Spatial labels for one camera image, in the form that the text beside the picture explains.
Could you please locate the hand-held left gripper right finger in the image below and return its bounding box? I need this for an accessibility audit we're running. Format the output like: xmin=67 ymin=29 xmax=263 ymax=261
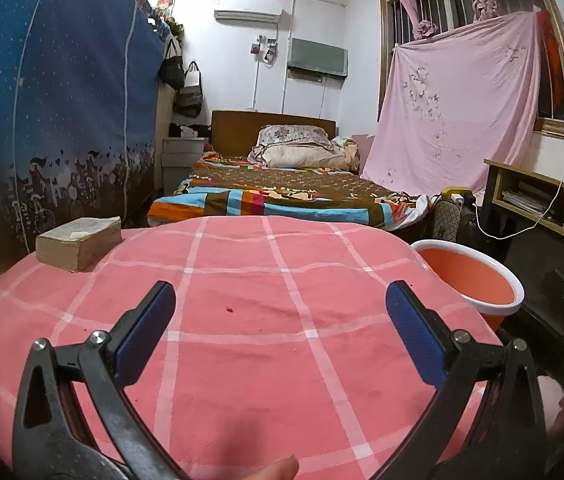
xmin=384 ymin=280 xmax=548 ymax=480

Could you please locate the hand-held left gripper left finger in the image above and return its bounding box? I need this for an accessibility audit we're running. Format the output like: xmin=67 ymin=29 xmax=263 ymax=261
xmin=12 ymin=280 xmax=178 ymax=480

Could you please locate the orange bucket with white rim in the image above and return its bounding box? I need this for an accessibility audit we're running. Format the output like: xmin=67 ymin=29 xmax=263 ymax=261
xmin=409 ymin=240 xmax=525 ymax=331

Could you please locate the person's left hand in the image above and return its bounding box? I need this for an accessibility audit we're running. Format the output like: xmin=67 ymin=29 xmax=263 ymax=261
xmin=202 ymin=455 xmax=299 ymax=480

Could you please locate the stack of papers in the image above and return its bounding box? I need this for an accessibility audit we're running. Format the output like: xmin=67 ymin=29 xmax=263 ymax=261
xmin=501 ymin=187 xmax=553 ymax=216

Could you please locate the brown tissue pack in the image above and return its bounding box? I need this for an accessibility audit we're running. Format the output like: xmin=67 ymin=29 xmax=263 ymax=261
xmin=35 ymin=216 xmax=123 ymax=273

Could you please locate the patterned brown bag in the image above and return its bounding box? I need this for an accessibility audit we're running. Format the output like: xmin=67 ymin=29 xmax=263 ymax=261
xmin=432 ymin=200 xmax=463 ymax=248

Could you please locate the pink checked blanket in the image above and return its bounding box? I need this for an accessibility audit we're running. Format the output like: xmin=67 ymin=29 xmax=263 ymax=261
xmin=0 ymin=215 xmax=508 ymax=480

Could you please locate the wooden desk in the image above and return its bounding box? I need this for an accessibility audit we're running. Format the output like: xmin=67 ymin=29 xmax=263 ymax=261
xmin=482 ymin=158 xmax=564 ymax=261

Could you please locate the yellow power strip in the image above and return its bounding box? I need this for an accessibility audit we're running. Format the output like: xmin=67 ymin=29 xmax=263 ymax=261
xmin=441 ymin=186 xmax=475 ymax=208

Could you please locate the white nightstand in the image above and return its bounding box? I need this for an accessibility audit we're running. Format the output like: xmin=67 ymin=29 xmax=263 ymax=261
xmin=161 ymin=136 xmax=213 ymax=196

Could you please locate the colourful patterned bedspread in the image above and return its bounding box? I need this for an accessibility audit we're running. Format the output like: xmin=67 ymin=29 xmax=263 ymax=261
xmin=147 ymin=150 xmax=443 ymax=231

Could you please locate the yellow crumpled cloth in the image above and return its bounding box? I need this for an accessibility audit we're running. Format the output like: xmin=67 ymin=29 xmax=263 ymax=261
xmin=332 ymin=136 xmax=360 ymax=168

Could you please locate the pink cushion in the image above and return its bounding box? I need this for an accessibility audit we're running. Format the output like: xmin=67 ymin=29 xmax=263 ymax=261
xmin=352 ymin=133 xmax=375 ymax=161

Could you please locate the black bag with tissue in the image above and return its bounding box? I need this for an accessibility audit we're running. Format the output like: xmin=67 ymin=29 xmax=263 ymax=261
xmin=168 ymin=122 xmax=211 ymax=139

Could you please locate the cream pillow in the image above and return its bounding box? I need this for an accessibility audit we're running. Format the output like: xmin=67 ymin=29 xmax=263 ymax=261
xmin=248 ymin=145 xmax=355 ymax=171

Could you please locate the pink hanging sheet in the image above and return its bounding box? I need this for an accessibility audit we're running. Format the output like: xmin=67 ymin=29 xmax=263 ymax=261
xmin=359 ymin=10 xmax=545 ymax=198

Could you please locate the wooden bed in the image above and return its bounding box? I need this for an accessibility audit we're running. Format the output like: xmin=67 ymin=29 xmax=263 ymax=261
xmin=147 ymin=110 xmax=443 ymax=233

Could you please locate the floral pillow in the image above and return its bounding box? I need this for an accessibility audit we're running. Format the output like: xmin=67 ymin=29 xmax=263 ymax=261
xmin=254 ymin=125 xmax=333 ymax=153

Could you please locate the red cloth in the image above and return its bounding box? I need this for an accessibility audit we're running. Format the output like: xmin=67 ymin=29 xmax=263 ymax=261
xmin=534 ymin=7 xmax=564 ymax=116

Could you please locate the black grey handbag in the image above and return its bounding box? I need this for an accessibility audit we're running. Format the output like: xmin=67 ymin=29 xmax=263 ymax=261
xmin=174 ymin=60 xmax=204 ymax=119

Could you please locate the blue fabric wardrobe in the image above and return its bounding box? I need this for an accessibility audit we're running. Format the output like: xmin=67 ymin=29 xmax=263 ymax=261
xmin=0 ymin=0 xmax=168 ymax=256

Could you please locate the clutter of toys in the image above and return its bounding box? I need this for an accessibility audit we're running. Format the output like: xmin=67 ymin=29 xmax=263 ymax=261
xmin=149 ymin=0 xmax=188 ymax=38

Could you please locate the white air conditioner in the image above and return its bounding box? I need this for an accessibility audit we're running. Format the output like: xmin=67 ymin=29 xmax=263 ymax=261
xmin=213 ymin=0 xmax=284 ymax=23

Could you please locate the white cable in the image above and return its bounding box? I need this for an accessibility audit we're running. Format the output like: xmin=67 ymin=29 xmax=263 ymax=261
xmin=474 ymin=175 xmax=564 ymax=240

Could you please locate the barred window with wooden frame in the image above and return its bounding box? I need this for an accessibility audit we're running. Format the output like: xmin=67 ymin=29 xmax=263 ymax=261
xmin=377 ymin=0 xmax=564 ymax=143

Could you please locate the wall television with green cover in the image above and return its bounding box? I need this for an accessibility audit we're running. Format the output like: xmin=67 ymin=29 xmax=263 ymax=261
xmin=287 ymin=37 xmax=350 ymax=81

